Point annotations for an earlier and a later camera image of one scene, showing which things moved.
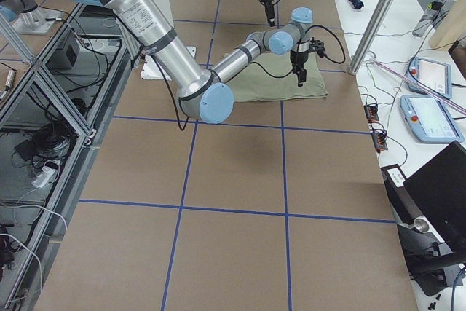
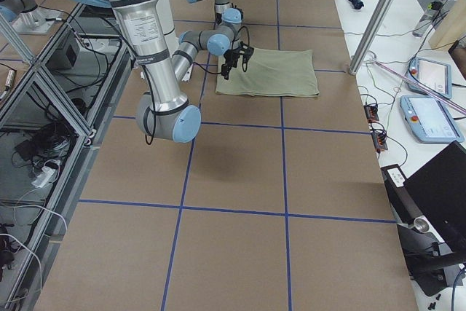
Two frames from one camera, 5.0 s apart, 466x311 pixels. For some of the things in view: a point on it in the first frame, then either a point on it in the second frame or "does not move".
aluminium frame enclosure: x=56 y=112 does not move
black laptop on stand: x=429 y=208 does not move
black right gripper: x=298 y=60 to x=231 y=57
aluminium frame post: x=381 y=15 does not move
